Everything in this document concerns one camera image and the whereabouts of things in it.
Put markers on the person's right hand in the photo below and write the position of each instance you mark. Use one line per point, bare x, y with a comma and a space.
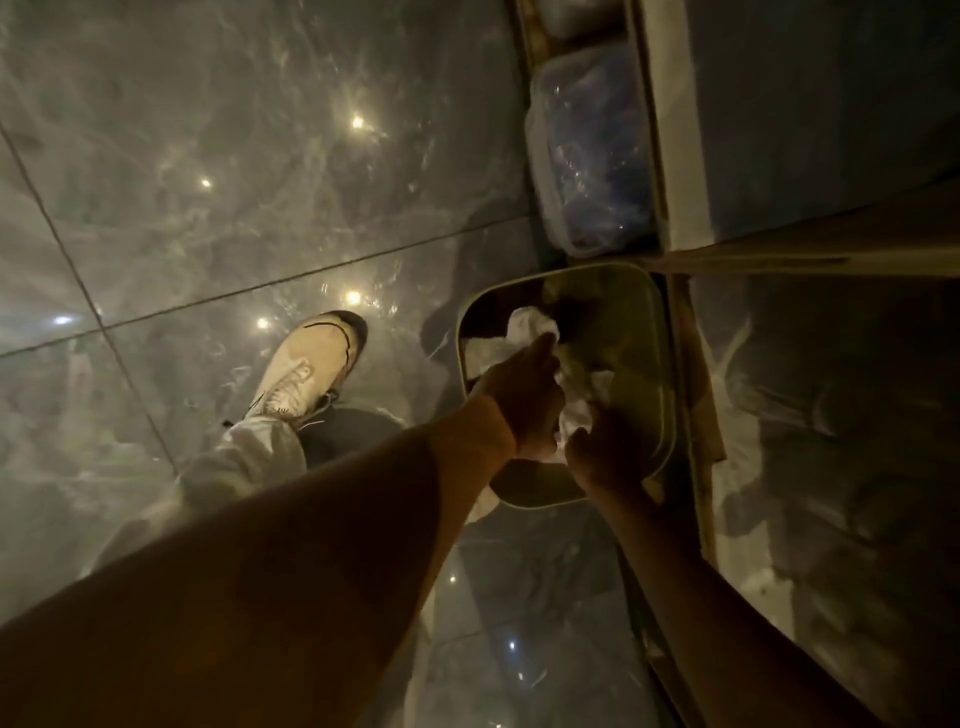
615, 454

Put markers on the person's left hand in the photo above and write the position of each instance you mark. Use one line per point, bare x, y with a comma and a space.
517, 409

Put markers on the person's right fingers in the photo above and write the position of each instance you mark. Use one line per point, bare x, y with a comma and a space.
582, 448

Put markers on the person's left fingers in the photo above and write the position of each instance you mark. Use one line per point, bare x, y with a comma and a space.
541, 357

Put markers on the person's right forearm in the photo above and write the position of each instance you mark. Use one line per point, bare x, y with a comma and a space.
712, 622

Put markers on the person's left forearm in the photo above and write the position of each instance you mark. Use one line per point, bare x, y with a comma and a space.
300, 570

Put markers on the pale green trash bin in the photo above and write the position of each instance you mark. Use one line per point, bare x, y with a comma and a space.
622, 330

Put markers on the clear plastic box, blue contents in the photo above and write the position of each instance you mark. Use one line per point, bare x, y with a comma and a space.
592, 150

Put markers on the beige sneaker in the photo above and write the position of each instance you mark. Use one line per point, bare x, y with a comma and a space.
307, 364

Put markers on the light grey trouser leg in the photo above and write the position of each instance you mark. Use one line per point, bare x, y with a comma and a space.
232, 465

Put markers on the white cabinet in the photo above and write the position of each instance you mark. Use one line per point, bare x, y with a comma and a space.
810, 105

